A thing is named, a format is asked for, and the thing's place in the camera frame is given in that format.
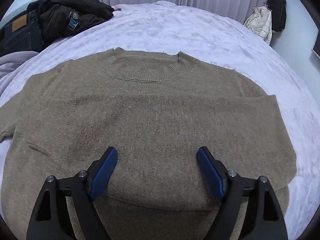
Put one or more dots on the black coat hanging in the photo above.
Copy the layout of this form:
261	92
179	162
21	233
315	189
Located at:
278	11

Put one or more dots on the dark blue jeans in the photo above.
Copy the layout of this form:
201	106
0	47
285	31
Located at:
22	34

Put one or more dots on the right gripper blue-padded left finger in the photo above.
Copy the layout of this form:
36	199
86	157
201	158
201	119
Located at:
50	218

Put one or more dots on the lilac grey folded blanket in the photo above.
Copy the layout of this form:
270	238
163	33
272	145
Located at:
10	66

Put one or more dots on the white fluffy bed blanket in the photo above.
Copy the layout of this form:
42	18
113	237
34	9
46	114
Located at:
166	27

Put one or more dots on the beige knit sweater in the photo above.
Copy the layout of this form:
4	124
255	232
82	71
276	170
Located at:
157	110

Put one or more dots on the black jacket with badge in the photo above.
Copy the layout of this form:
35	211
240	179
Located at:
64	18

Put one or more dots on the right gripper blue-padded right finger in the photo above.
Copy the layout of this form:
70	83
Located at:
263	218

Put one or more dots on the cream puffer jacket hanging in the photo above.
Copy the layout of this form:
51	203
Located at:
260	23

